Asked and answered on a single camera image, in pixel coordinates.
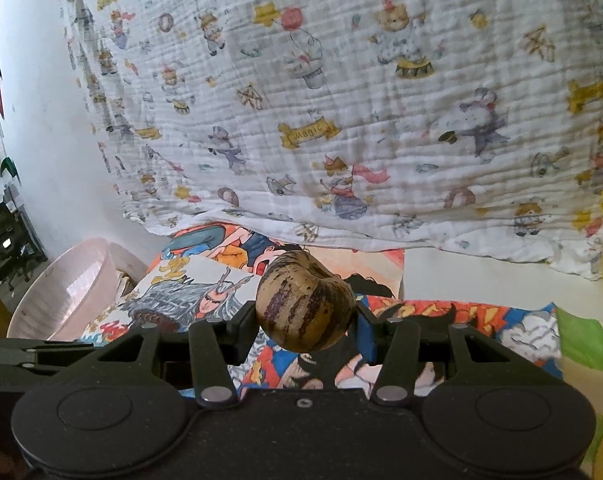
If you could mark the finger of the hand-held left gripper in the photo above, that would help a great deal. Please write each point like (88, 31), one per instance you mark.
(11, 359)
(41, 344)

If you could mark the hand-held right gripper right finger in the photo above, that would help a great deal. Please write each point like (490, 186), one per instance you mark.
(367, 337)

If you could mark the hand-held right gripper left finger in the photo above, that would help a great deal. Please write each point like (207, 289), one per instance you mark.
(244, 332)

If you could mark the striped pepino melon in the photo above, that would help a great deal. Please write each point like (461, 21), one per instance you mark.
(301, 305)

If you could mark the pink plastic basin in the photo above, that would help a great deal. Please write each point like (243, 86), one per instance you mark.
(66, 290)

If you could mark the colourful anime-print cloth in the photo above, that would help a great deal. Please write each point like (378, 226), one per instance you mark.
(216, 245)

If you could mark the black chair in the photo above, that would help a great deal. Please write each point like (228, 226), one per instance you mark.
(4, 240)

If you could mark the black-haired figure drawing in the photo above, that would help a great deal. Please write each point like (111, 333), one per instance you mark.
(481, 322)

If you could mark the printed white blanket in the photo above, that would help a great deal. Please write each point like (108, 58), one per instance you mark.
(381, 135)

